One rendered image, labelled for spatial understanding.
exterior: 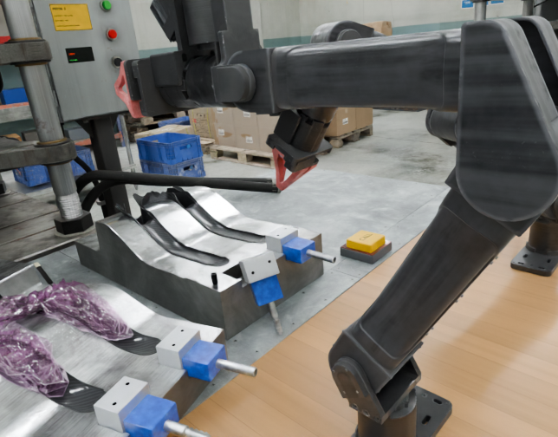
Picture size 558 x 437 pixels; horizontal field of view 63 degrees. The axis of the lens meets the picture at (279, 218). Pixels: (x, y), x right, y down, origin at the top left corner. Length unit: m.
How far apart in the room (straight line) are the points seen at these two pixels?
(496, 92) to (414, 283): 0.18
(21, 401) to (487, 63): 0.59
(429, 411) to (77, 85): 1.26
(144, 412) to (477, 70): 0.46
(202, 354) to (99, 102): 1.06
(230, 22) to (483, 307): 0.60
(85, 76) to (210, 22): 1.04
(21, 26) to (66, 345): 0.85
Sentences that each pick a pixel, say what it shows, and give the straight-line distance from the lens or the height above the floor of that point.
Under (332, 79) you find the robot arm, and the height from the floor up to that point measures 1.20.
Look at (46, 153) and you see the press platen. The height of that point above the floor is 1.02.
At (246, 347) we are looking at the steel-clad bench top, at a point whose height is 0.80.
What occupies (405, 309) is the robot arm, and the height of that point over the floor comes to 1.00.
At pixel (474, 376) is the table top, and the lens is 0.69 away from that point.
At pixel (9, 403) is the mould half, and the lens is 0.65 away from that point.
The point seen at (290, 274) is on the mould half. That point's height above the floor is 0.85.
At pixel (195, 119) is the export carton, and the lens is 6.27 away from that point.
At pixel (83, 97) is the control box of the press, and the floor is 1.13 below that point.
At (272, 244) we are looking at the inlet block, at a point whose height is 0.90.
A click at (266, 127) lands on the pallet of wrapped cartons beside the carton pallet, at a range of 4.84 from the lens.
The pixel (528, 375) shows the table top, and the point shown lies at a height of 0.80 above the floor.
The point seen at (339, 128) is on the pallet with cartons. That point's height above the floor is 0.23.
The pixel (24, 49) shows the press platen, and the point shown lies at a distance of 1.30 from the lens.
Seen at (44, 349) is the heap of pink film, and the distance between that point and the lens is 0.67.
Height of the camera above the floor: 1.24
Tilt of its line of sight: 21 degrees down
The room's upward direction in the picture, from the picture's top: 5 degrees counter-clockwise
